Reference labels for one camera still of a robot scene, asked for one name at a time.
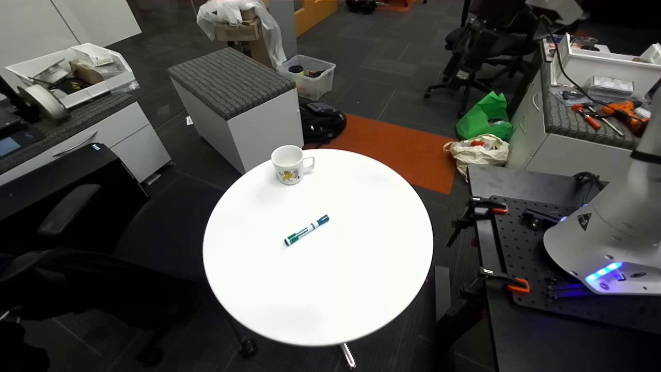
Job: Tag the teal and white marker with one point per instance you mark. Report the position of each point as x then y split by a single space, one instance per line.
306 231

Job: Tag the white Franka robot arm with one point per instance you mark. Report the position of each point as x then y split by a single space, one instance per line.
612 219

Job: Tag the white printed ceramic cup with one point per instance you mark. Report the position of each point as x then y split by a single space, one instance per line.
286 166

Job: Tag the black floor bag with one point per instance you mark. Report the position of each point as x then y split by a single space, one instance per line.
324 124

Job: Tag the orange floor mat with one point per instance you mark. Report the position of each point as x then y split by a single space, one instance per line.
393 147

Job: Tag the clear plastic bin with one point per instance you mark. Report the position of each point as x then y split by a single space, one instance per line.
312 80

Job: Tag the white cabinet with grey cushion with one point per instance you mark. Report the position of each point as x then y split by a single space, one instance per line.
234 105

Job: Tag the white printed bag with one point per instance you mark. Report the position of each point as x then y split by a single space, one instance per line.
483 147

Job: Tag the orange and black clamp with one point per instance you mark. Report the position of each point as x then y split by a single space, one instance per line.
491 207
513 282

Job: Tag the green bag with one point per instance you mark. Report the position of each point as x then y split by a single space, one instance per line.
489 115

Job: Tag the orange wooden panel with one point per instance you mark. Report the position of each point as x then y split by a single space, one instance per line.
312 13

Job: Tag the brown cardboard box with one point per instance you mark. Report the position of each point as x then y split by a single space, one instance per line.
241 31

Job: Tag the white desk cabinet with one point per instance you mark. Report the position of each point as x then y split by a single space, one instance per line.
130 137

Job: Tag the white plastic bag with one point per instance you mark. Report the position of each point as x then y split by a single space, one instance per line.
220 13

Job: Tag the black wheeled office chair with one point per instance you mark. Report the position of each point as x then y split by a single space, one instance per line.
489 42

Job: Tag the white cabinet with tools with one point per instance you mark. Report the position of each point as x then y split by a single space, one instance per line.
551 147

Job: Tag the white tray with clutter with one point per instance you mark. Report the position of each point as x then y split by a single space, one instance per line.
104 80

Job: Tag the orange power drill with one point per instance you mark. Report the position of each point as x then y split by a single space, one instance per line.
621 111

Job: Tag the beige tape roll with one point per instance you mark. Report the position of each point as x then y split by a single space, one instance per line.
44 101

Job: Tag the white open box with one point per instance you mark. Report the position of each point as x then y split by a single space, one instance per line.
607 65

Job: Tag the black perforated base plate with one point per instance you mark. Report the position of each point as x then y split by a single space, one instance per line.
530 248

